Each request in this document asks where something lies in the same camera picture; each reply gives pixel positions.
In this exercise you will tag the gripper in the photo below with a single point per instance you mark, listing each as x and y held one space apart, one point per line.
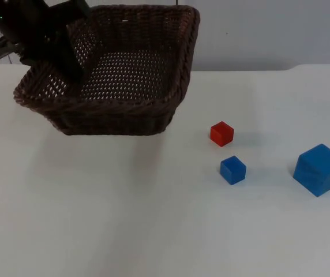
42 40

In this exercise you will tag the dark brown wicker basket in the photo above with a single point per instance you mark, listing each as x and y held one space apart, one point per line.
130 86

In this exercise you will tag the large blue cube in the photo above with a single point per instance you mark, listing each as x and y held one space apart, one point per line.
319 170

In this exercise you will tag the small red cube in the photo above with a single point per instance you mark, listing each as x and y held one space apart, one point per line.
221 134

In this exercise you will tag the small blue cube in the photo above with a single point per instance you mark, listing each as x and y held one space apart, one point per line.
232 170

